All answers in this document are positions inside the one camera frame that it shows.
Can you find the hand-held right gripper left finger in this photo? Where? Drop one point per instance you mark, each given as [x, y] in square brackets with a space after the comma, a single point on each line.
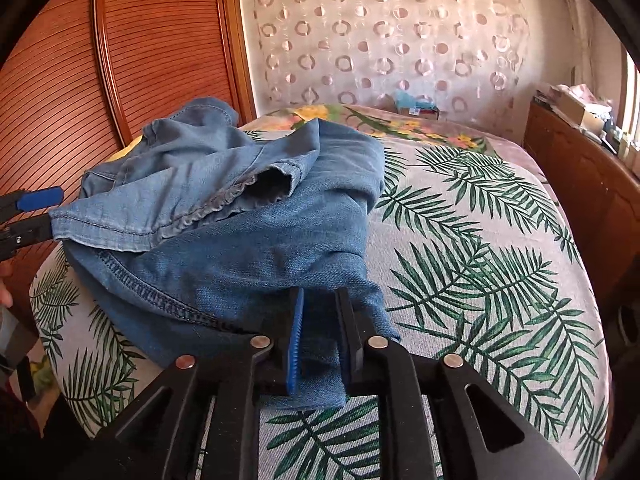
[295, 330]

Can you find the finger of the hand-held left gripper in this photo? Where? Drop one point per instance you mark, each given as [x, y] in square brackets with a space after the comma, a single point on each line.
[30, 232]
[40, 198]

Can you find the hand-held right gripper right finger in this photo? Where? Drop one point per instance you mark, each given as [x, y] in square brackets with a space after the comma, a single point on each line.
[350, 350]

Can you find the blue denim pants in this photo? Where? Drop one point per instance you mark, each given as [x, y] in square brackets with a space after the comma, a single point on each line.
[225, 270]

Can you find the person's left hand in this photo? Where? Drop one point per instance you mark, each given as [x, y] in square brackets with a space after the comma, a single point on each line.
[5, 285]

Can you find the person's dark clothing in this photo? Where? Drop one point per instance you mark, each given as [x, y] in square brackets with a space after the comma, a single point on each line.
[30, 440]

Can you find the floral bedspread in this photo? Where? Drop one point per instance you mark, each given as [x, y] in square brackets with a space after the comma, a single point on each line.
[390, 125]

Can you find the teal box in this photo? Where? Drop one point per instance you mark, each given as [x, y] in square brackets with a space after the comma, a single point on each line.
[415, 106]

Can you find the wooden cabinet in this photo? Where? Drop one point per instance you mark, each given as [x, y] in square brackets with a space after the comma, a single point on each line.
[585, 185]

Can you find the white cardboard box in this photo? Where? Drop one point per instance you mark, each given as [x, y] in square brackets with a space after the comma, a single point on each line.
[580, 110]

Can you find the circle pattern wall curtain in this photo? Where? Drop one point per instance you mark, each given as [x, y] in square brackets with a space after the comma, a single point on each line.
[380, 35]

